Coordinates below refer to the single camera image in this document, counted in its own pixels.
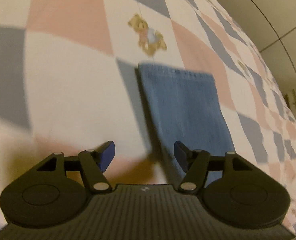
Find pink grey checkered quilt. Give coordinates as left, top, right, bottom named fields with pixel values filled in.
left=0, top=0, right=296, bottom=233

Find blue denim jeans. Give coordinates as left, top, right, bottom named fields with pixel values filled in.
left=138, top=62, right=235, bottom=187

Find white wardrobe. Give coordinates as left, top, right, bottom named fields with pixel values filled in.
left=217, top=0, right=296, bottom=93

